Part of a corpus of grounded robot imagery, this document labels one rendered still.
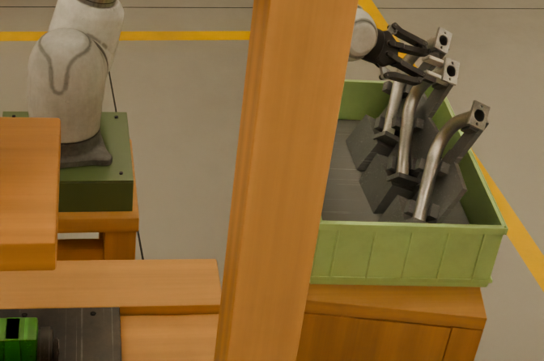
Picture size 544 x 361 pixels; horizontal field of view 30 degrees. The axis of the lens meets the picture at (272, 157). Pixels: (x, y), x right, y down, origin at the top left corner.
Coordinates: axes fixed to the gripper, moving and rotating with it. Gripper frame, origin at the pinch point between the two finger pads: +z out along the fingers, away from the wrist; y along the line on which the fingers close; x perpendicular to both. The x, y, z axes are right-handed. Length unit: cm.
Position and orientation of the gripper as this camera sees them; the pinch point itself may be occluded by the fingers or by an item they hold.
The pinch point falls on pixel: (436, 70)
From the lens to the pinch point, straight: 231.8
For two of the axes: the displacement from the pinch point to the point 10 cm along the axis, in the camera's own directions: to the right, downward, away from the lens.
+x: -4.6, 1.5, 8.8
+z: 8.7, 2.8, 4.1
